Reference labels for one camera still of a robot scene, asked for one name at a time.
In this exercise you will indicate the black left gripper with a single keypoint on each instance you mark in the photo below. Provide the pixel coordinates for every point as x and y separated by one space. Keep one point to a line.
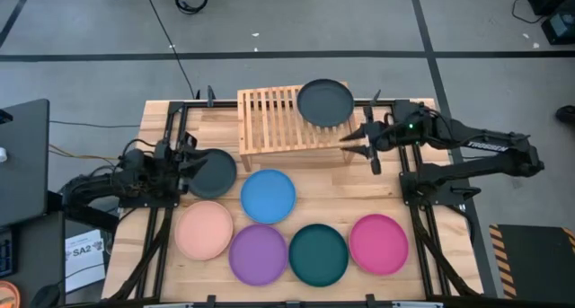
173 169

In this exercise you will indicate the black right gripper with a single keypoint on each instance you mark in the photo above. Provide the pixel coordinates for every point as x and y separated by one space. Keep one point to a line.
386 135

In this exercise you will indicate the peach plate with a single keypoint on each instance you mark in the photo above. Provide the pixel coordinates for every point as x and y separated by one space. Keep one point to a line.
204 230

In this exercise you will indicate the blue plate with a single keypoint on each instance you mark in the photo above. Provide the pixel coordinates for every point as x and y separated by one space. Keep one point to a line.
268 196

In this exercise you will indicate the magenta pink plate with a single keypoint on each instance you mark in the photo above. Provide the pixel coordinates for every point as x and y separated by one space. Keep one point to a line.
378 244

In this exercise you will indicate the purple plate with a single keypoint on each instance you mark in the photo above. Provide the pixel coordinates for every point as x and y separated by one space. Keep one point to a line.
258 254

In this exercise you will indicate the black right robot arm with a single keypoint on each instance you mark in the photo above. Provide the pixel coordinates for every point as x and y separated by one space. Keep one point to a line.
494 157

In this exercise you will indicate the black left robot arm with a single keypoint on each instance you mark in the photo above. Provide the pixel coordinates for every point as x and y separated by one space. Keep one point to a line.
99 187

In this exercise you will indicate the slatted wooden shelf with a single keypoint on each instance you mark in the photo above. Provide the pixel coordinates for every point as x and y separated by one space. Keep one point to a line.
269 119

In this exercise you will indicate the dark grey plate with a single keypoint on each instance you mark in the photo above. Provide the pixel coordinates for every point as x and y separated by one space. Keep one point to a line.
218 175
325 102

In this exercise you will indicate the black table clamp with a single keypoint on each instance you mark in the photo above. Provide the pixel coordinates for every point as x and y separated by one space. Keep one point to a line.
375 97
209 94
370 300
210 301

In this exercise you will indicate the black metal beam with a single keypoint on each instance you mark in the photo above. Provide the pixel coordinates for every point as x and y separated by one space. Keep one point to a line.
90 216

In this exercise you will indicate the dark teal plate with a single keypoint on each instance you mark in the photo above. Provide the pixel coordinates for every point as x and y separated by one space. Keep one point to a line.
318 255

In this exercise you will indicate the silver aluminium bar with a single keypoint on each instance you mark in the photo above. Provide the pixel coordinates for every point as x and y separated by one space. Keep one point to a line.
166 305
418 305

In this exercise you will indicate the white paper sheet SA2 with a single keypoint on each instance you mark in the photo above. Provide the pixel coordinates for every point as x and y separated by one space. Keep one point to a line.
85 261

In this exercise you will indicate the dark grey desk panel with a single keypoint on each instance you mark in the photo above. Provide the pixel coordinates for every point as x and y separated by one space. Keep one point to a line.
22 164

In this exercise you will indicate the small white object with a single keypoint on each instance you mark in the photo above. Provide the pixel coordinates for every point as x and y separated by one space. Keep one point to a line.
2 154

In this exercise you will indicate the black computer mouse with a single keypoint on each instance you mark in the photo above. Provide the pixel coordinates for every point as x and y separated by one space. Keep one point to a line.
45 297

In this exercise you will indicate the black shoe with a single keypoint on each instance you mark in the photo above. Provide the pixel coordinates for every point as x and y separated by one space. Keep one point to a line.
566 114

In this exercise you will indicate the black keyboard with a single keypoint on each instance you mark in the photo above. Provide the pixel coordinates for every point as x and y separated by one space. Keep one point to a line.
6 252

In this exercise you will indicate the black mat with hazard stripes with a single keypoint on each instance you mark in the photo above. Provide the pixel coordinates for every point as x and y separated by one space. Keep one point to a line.
534 263

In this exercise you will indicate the orange round object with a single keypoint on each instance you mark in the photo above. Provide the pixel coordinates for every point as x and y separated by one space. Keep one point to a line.
8 295

